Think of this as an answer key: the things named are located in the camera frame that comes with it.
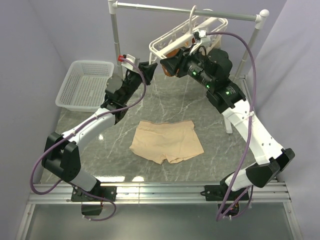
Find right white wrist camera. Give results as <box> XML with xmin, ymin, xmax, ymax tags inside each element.
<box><xmin>188</xmin><ymin>29</ymin><xmax>212</xmax><ymax>56</ymax></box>

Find white clip drying hanger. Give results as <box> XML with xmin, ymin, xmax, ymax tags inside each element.
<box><xmin>148</xmin><ymin>5</ymin><xmax>228</xmax><ymax>64</ymax></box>

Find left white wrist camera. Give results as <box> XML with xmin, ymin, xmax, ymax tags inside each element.
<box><xmin>117</xmin><ymin>54</ymin><xmax>140</xmax><ymax>73</ymax></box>

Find orange underwear on hanger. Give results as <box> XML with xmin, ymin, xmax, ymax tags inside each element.
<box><xmin>160</xmin><ymin>39</ymin><xmax>199</xmax><ymax>78</ymax></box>

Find beige underwear shorts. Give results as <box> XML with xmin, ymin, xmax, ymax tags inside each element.
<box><xmin>129</xmin><ymin>120</ymin><xmax>204</xmax><ymax>165</ymax></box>

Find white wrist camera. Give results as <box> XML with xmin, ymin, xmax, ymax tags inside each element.
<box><xmin>188</xmin><ymin>29</ymin><xmax>212</xmax><ymax>56</ymax></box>
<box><xmin>117</xmin><ymin>54</ymin><xmax>140</xmax><ymax>73</ymax></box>

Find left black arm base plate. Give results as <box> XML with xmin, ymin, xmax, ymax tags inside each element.
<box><xmin>71</xmin><ymin>186</ymin><xmax>117</xmax><ymax>202</ymax></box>

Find white metal clothes rack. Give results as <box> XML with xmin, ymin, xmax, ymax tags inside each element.
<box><xmin>105</xmin><ymin>0</ymin><xmax>270</xmax><ymax>135</ymax></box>

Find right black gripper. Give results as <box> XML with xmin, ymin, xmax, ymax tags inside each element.
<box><xmin>159</xmin><ymin>44</ymin><xmax>214</xmax><ymax>90</ymax></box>

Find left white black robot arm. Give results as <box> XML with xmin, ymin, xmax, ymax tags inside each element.
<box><xmin>41</xmin><ymin>62</ymin><xmax>158</xmax><ymax>201</ymax></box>

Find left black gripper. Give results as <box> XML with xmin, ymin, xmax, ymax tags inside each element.
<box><xmin>122</xmin><ymin>61</ymin><xmax>158</xmax><ymax>104</ymax></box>

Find white perforated plastic basket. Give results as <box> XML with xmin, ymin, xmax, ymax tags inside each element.
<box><xmin>55</xmin><ymin>60</ymin><xmax>114</xmax><ymax>113</ymax></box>

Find aluminium mounting rail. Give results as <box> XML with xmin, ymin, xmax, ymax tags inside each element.
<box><xmin>27</xmin><ymin>180</ymin><xmax>291</xmax><ymax>205</ymax></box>

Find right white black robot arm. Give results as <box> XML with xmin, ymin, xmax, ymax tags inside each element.
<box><xmin>160</xmin><ymin>47</ymin><xmax>295</xmax><ymax>201</ymax></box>

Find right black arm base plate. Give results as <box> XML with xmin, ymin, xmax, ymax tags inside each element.
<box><xmin>200</xmin><ymin>184</ymin><xmax>246</xmax><ymax>202</ymax></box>

